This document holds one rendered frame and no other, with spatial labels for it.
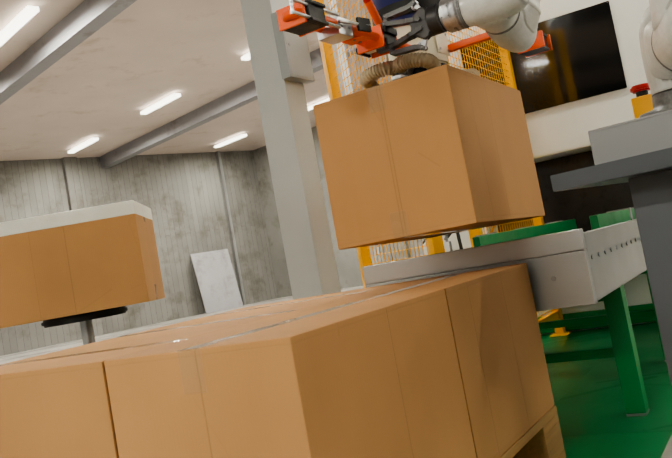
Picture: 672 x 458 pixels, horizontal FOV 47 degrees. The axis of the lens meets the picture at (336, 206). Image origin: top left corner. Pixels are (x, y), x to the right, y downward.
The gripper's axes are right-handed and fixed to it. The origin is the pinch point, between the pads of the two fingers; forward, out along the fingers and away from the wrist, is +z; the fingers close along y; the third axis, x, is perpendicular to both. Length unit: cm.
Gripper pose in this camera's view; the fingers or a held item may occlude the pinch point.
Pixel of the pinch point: (374, 40)
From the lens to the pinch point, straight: 212.1
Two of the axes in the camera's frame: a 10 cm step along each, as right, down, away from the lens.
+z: -8.4, 1.9, 5.0
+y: 1.8, 9.8, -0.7
